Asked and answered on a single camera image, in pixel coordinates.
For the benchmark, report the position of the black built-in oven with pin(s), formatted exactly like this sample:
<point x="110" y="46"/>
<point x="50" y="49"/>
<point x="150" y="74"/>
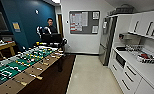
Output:
<point x="120" y="60"/>

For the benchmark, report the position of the wide white drawer unit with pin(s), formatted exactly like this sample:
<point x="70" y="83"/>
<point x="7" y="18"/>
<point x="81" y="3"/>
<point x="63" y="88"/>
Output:
<point x="131" y="76"/>

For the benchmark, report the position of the black wheeled cart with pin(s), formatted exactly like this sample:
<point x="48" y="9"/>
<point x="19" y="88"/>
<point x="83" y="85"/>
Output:
<point x="59" y="42"/>

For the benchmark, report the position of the person in dark shirt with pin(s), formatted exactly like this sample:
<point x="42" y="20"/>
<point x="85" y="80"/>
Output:
<point x="50" y="28"/>

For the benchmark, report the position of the yellow wall notice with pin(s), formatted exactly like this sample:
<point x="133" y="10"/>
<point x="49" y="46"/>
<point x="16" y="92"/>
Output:
<point x="16" y="26"/>

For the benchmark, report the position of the brown wooden door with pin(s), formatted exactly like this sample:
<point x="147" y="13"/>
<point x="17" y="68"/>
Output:
<point x="60" y="25"/>

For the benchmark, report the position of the stainless steel refrigerator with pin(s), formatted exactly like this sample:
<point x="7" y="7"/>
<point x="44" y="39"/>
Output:
<point x="108" y="40"/>

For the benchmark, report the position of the long white wall cabinet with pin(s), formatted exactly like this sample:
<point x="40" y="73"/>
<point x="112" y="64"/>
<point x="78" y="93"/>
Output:
<point x="146" y="25"/>

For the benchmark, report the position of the wooden foosball table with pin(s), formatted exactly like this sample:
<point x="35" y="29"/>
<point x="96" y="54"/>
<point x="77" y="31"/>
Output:
<point x="23" y="65"/>

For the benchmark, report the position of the wall notice board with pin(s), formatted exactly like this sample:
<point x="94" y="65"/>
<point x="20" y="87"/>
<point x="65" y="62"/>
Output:
<point x="84" y="22"/>

